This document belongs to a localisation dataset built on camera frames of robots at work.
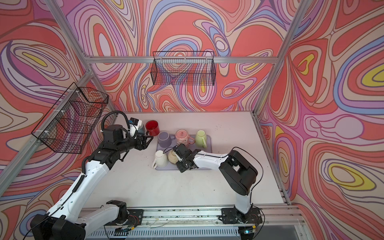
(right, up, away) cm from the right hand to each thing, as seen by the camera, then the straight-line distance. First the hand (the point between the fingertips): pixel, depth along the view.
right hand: (184, 167), depth 91 cm
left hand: (-17, +21, -14) cm, 31 cm away
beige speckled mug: (-6, +7, -5) cm, 11 cm away
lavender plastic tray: (-8, +1, -1) cm, 9 cm away
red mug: (-24, +25, +17) cm, 38 cm away
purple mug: (-13, +17, +3) cm, 21 cm away
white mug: (-13, +6, -6) cm, 15 cm away
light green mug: (+11, +18, +3) cm, 21 cm away
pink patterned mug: (-1, +19, 0) cm, 19 cm away
